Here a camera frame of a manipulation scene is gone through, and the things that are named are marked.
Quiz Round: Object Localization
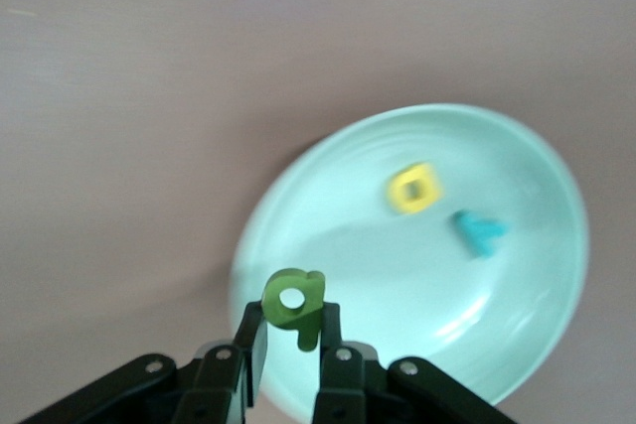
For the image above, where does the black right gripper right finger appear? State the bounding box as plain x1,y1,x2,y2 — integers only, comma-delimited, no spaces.
312,302,518,424

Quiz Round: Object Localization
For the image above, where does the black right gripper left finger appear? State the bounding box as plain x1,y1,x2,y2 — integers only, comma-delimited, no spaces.
19,300,272,424

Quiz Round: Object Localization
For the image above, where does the green foam letter b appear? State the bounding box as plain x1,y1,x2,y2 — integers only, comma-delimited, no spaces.
261,268,327,353

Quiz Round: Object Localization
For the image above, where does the yellow letter p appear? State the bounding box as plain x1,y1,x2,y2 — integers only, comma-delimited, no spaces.
386,163,445,215

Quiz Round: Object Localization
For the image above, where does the teal foam letter y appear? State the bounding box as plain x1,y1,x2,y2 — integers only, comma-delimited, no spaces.
450,210,512,260

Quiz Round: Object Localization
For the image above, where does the light green plate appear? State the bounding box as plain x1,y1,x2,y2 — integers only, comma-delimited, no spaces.
228,103,591,408

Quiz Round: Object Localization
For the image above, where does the brown paper table cover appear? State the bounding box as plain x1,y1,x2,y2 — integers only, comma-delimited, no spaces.
0,0,636,424

